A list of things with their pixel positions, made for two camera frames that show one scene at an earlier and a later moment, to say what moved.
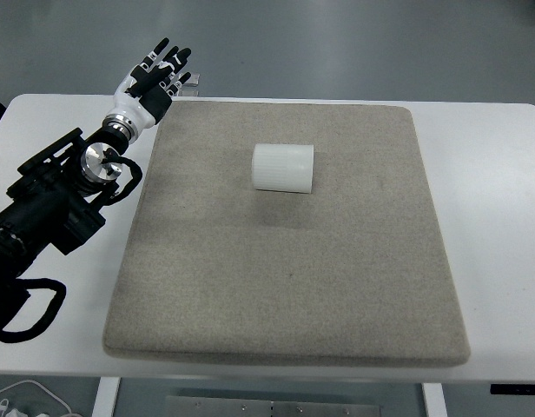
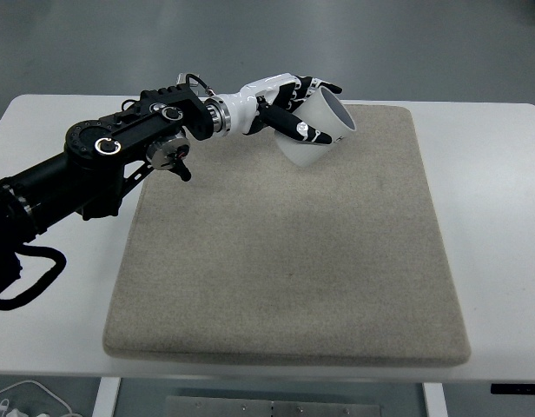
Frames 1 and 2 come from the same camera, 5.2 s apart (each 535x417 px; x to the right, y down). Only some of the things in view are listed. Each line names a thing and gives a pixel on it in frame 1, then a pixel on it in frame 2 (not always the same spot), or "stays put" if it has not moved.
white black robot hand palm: (141, 95) to (247, 103)
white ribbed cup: (283, 167) to (326, 112)
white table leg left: (106, 397) stays put
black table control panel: (525, 389) stays put
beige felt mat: (354, 271) stays put
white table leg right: (434, 399) stays put
